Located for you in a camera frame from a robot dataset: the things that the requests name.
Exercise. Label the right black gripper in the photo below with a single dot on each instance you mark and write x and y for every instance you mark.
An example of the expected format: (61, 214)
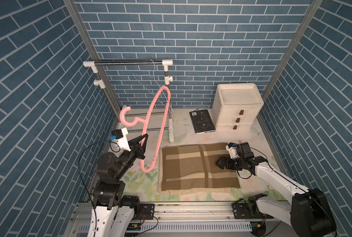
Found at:
(227, 165)

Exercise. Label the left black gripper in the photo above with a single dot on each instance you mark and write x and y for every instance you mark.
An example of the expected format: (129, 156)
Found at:
(137, 150)

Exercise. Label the brown plaid scarf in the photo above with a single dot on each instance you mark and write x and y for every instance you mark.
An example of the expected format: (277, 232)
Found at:
(199, 166)

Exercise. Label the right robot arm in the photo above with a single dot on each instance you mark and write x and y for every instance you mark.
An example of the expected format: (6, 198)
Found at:
(306, 210)

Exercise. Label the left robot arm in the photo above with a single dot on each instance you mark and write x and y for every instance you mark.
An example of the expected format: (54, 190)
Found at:
(112, 211)

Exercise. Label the floral table mat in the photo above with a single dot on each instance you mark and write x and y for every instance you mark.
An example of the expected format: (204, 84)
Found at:
(147, 186)

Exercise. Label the black notebook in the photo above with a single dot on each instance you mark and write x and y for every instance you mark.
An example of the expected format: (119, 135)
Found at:
(201, 121)

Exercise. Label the white drawer cabinet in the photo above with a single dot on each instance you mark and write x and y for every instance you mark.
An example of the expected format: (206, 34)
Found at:
(236, 106)

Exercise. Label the small black electronics board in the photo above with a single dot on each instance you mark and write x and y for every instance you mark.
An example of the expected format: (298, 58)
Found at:
(133, 228)

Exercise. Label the metal clothes rack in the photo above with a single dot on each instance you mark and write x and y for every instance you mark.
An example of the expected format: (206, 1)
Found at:
(140, 82)

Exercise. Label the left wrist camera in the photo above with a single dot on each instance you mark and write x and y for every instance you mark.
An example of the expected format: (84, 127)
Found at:
(118, 136)

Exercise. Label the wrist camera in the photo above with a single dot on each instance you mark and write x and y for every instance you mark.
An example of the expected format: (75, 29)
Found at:
(232, 150)
(118, 136)

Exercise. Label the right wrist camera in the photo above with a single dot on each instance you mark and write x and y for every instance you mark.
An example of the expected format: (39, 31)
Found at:
(232, 150)

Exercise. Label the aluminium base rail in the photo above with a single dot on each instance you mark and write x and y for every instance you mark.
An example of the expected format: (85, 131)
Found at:
(163, 217)

